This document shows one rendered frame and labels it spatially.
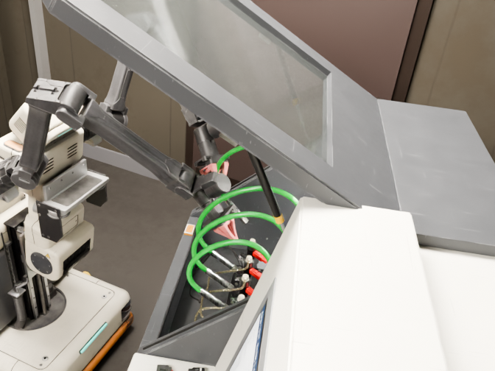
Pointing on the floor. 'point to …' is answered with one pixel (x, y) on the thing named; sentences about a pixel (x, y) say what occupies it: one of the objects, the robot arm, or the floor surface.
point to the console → (345, 295)
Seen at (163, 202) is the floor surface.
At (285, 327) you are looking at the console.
